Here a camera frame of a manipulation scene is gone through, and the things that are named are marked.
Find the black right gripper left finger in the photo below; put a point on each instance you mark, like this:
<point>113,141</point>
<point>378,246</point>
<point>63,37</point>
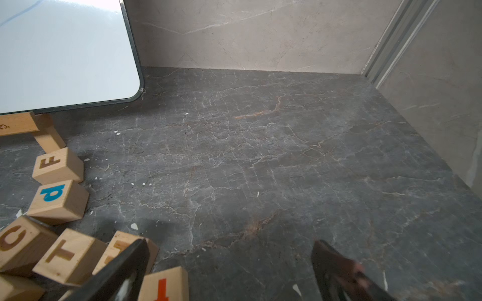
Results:
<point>121,279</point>

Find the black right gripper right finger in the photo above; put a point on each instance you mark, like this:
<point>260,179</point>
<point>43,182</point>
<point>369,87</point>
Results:
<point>340,278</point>

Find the wooden block brown letter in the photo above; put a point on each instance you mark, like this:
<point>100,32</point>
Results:
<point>118,244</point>

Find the wooden block red letter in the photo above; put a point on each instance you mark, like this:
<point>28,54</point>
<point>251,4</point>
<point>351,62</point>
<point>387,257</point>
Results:
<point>167,285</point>

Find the wooden block letter T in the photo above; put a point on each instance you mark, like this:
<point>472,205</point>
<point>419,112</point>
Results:
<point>71,259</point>

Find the wooden block letter C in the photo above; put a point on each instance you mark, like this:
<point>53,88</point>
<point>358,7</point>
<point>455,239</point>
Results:
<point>23,243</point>

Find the wooden block letter F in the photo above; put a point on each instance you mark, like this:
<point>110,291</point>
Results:
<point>60,165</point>

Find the wooden block blue P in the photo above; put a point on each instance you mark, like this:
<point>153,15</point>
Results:
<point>59,203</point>

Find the plain wooden block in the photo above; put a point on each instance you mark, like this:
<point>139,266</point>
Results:
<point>20,288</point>

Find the wooden easel stand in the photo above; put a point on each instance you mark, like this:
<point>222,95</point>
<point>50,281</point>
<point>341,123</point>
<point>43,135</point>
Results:
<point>40,126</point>

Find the white dry-erase board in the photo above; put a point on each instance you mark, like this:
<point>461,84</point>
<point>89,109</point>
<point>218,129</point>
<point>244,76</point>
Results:
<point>65,55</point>

